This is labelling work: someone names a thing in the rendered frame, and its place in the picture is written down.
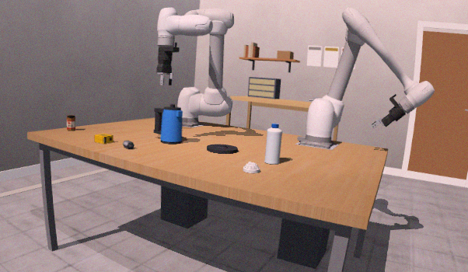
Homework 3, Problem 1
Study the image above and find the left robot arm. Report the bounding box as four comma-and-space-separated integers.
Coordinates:
297, 8, 435, 148

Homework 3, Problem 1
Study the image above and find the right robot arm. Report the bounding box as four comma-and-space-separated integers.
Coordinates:
157, 8, 234, 127

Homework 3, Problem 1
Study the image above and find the small spice jar with dark lid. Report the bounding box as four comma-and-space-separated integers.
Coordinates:
67, 115, 75, 131

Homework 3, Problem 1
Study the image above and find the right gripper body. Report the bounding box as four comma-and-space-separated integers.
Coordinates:
157, 36, 180, 73

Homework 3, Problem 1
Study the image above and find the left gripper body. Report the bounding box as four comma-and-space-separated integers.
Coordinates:
382, 94, 415, 127

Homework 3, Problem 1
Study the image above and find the white bottle with blue cap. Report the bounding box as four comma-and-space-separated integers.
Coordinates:
264, 124, 282, 165

